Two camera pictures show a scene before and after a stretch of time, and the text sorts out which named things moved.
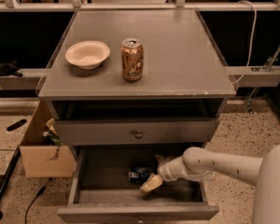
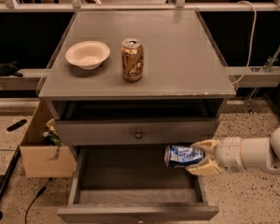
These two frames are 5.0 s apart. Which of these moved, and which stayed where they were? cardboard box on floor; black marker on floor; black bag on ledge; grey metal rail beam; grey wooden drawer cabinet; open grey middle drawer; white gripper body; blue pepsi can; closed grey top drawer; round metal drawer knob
Moved: blue pepsi can; white gripper body
Stayed: black marker on floor; grey wooden drawer cabinet; black bag on ledge; round metal drawer knob; cardboard box on floor; open grey middle drawer; closed grey top drawer; grey metal rail beam
